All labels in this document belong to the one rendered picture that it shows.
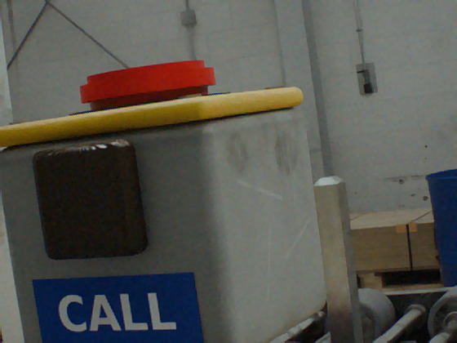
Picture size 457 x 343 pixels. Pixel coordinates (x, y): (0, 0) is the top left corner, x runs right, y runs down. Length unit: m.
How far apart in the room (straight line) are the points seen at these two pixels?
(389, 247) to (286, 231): 6.16
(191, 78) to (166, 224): 0.05
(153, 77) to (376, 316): 1.63
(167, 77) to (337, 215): 1.16
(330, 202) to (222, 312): 1.18
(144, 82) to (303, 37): 7.45
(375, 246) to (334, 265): 5.04
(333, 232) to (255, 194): 1.16
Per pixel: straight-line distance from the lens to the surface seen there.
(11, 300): 1.58
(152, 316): 0.29
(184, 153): 0.27
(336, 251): 1.46
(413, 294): 1.99
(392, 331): 1.81
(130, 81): 0.30
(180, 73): 0.30
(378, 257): 6.51
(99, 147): 0.28
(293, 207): 0.32
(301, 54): 7.75
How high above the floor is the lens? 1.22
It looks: 3 degrees down
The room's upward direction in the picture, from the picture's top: 8 degrees counter-clockwise
